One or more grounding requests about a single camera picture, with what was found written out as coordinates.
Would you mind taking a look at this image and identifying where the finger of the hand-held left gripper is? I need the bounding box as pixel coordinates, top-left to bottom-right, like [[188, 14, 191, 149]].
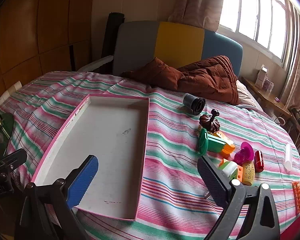
[[0, 148, 28, 175]]

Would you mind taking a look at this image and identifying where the wooden wardrobe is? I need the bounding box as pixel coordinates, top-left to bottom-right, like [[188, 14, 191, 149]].
[[0, 0, 95, 105]]

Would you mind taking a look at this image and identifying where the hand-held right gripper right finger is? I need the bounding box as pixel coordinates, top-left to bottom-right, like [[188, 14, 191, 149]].
[[197, 155, 282, 240]]

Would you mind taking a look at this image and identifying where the yellow patterned cylinder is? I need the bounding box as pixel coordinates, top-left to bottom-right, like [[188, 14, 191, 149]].
[[241, 160, 255, 186]]

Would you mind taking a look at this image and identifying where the pink-rimmed white tray box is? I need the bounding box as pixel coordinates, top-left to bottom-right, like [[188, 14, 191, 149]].
[[31, 94, 150, 221]]

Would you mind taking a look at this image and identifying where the brown pumpkin-shaped lid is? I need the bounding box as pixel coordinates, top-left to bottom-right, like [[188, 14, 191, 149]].
[[199, 109, 220, 133]]

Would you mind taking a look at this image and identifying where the striped bedsheet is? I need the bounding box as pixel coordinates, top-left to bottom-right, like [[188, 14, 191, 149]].
[[0, 70, 300, 240]]

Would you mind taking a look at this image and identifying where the green plastic toy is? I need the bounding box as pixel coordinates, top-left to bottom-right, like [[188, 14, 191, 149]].
[[199, 128, 227, 155]]

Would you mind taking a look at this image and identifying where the stack of paper cups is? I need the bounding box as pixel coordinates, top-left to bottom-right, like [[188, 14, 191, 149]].
[[0, 81, 23, 107]]

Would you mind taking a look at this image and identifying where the white tube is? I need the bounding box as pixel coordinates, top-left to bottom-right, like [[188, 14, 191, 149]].
[[284, 143, 293, 172]]

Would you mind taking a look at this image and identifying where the beige side curtain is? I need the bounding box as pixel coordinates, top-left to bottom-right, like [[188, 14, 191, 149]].
[[281, 5, 300, 110]]

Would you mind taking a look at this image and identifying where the beige patterned curtain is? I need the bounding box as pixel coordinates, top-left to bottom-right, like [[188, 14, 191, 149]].
[[168, 0, 228, 32]]

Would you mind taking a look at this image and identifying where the red cylinder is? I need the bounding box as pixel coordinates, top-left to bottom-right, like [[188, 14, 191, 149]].
[[254, 150, 265, 173]]

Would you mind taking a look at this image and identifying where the magenta plastic toy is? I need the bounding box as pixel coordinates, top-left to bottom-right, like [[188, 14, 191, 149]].
[[234, 142, 255, 165]]

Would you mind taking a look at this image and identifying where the window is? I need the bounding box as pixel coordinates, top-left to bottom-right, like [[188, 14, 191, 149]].
[[219, 0, 294, 65]]

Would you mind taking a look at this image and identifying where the black ribbed cylinder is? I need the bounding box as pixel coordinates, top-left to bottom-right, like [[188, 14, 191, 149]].
[[182, 93, 206, 116]]

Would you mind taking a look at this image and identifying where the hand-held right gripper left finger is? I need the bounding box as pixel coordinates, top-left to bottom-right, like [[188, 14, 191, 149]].
[[15, 154, 99, 240]]

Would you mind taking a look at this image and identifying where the grey yellow blue headboard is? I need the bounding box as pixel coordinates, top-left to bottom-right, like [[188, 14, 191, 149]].
[[112, 21, 243, 78]]

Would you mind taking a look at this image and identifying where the wooden side table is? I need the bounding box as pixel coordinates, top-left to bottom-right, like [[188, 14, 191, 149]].
[[241, 76, 293, 120]]

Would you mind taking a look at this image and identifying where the white armrest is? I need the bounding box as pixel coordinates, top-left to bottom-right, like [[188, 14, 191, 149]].
[[77, 55, 114, 72]]

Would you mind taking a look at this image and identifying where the orange plastic toy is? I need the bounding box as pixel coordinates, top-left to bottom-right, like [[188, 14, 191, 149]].
[[214, 131, 236, 157]]

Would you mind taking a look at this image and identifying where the white pillow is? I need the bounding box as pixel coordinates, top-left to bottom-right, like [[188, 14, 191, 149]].
[[236, 80, 262, 109]]

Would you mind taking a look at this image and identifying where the green glass table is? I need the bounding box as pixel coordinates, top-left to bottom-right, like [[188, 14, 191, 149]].
[[0, 112, 15, 153]]

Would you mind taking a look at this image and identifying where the green and white plug device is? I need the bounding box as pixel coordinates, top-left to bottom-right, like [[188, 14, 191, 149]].
[[204, 159, 238, 201]]

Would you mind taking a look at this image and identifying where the purple box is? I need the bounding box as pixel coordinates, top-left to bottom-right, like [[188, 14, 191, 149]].
[[262, 78, 274, 92]]

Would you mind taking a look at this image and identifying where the brown quilt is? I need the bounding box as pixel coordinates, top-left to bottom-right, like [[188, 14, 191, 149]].
[[121, 55, 240, 105]]

